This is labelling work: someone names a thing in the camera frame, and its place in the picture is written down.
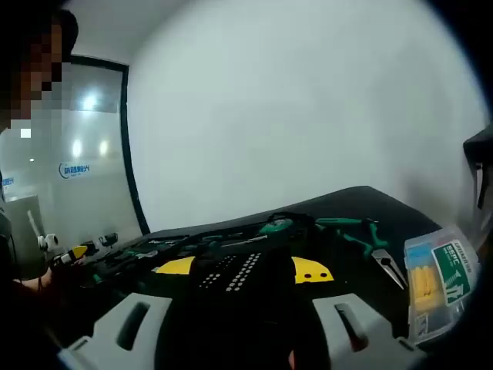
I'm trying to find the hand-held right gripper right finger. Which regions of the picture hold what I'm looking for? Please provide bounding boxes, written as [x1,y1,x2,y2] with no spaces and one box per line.
[225,246,432,370]

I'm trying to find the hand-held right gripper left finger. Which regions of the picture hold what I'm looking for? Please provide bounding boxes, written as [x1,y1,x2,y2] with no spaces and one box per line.
[57,249,243,370]

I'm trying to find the yellow tool with holes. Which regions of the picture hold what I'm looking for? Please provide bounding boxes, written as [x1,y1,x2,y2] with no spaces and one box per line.
[153,255,334,285]

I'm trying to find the silver wrench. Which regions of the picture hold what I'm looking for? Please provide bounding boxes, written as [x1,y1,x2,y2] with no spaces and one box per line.
[129,249,159,264]

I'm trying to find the green handled needle-nose pliers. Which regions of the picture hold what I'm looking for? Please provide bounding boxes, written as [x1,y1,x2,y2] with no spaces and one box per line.
[334,220,409,291]

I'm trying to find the green handled screwdriver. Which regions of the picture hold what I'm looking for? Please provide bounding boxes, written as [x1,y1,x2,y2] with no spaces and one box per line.
[314,217,364,229]

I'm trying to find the green tape measure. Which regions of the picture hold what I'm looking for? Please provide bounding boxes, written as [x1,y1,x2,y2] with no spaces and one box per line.
[257,217,294,237]

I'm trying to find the long silver shaft screwdriver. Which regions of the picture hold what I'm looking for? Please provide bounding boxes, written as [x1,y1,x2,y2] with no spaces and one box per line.
[206,235,269,248]

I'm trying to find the black toolbox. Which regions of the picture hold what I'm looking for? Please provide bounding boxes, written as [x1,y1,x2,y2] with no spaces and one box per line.
[49,186,444,348]

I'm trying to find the frosted glass partition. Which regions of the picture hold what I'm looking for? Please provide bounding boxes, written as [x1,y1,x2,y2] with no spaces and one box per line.
[0,61,140,279]

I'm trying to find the person's dark clothing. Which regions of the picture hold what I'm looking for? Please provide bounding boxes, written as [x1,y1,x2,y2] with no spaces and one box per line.
[0,207,62,370]

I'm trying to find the clear plastic parts box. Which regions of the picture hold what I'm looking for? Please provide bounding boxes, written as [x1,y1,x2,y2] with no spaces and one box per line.
[402,225,482,345]

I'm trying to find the person's head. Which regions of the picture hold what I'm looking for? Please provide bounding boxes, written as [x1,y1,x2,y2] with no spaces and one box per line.
[45,9,80,63]

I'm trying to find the black chair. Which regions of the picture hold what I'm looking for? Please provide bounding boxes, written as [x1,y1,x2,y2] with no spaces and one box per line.
[462,125,493,211]

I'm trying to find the black partition frame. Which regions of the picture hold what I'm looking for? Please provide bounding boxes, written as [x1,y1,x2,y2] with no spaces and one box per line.
[71,55,151,236]

